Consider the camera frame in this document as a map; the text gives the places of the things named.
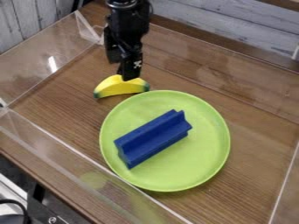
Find black cable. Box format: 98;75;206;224
0;199;33;224

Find blue foam block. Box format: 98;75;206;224
113;109;192;169

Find yellow toy banana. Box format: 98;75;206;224
93;74;149;99

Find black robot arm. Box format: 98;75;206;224
104;0;150;81

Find clear acrylic enclosure wall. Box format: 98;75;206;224
0;3;299;224

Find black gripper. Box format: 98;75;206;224
104;6;150;81

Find green round plate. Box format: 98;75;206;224
98;90;230;193

